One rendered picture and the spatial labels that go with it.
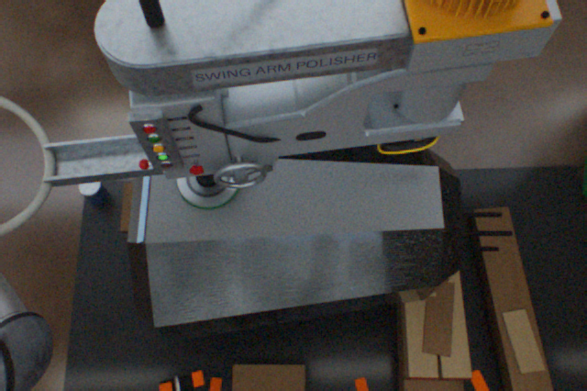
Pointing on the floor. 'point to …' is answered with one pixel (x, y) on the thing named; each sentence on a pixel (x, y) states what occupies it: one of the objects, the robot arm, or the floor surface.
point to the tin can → (94, 192)
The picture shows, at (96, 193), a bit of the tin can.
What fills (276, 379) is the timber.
